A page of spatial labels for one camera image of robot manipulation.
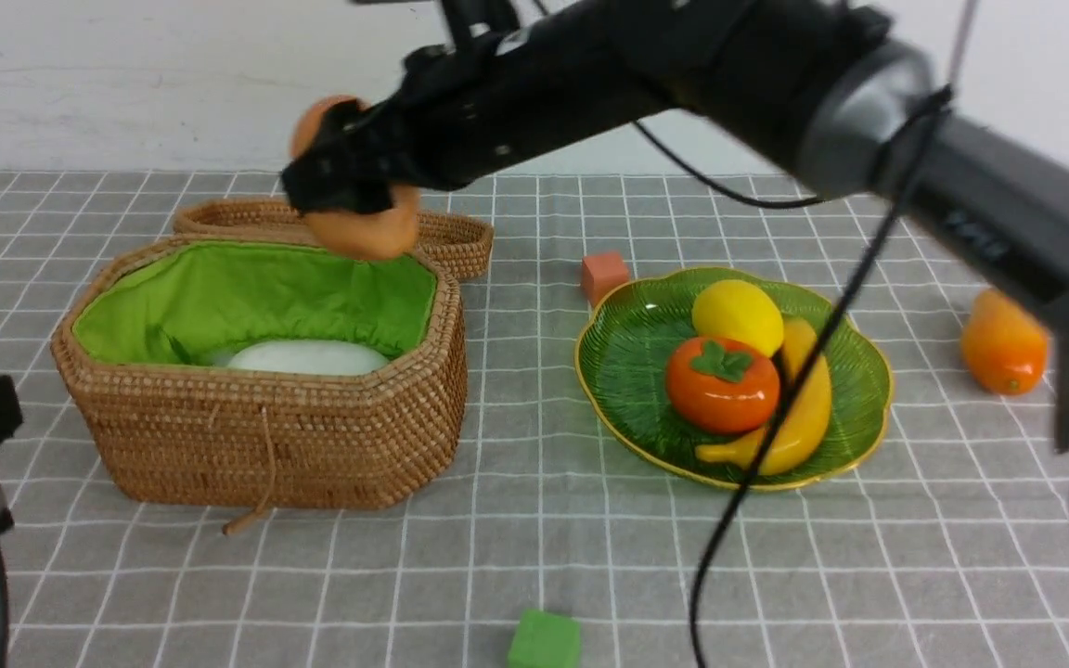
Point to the grey checked tablecloth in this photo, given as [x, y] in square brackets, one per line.
[948, 548]

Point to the yellow toy lemon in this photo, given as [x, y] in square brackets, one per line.
[738, 310]

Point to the white toy radish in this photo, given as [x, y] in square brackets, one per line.
[267, 350]

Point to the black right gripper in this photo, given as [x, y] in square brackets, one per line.
[506, 94]

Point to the orange foam cube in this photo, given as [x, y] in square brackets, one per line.
[601, 274]

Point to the woven wicker basket green lining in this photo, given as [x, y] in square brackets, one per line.
[138, 355]

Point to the brown toy potato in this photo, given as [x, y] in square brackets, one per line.
[362, 237]

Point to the green foam cube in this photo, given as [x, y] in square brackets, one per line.
[545, 640]

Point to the orange toy persimmon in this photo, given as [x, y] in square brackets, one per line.
[722, 386]

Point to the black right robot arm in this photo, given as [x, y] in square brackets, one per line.
[820, 89]

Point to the green leaf-shaped glass plate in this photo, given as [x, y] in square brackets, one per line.
[621, 357]

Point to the orange toy mango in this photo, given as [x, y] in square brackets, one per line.
[1003, 346]

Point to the yellow toy banana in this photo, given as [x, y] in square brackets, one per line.
[802, 431]

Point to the woven wicker basket lid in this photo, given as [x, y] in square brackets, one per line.
[462, 245]

